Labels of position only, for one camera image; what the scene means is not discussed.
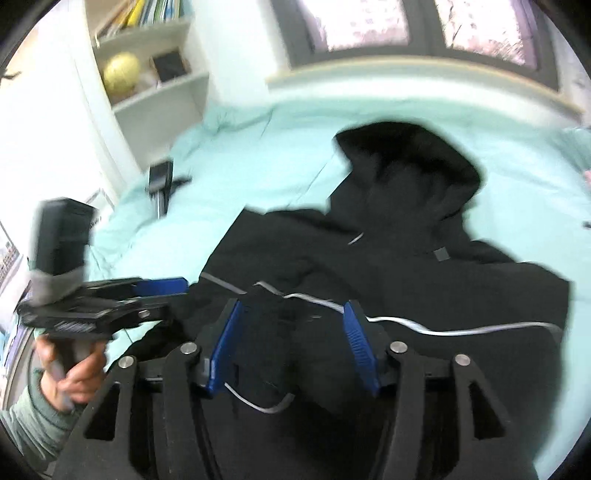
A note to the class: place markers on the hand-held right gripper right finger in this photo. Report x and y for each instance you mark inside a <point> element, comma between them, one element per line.
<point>360,341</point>

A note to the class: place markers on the printed picture card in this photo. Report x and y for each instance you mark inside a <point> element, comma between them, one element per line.
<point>9,258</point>

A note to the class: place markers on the pink pillow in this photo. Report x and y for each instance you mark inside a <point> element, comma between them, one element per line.
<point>587,177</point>

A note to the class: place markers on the black handheld device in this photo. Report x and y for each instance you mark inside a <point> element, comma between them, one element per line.
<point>159,177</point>

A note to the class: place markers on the black hoodie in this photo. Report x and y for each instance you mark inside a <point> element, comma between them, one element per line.
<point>415,286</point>

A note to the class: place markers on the yellow ball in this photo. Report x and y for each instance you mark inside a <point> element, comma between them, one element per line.
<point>121,70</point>

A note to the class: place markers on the window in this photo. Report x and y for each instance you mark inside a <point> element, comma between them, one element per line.
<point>415,23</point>

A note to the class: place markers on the mint green bed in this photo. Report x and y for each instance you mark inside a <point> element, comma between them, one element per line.
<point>258,170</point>

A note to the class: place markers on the person's left hand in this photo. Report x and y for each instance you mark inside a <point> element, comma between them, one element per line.
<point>78,378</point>

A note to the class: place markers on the white bookshelf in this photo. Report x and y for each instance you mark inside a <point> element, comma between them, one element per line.
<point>161,106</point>

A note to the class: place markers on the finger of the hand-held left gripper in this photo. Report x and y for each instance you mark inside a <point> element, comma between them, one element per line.
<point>147,311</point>
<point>161,286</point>

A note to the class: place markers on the beige window sill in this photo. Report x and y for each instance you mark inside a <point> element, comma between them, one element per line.
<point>415,64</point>

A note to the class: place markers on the person's left forearm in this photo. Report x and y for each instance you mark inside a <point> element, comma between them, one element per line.
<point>32,429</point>

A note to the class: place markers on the row of books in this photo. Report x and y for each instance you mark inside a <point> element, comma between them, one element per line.
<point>138,14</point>

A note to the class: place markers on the small black box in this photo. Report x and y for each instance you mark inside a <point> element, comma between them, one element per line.
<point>170,64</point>

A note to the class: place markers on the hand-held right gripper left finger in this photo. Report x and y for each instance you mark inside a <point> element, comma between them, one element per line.
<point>228,337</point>

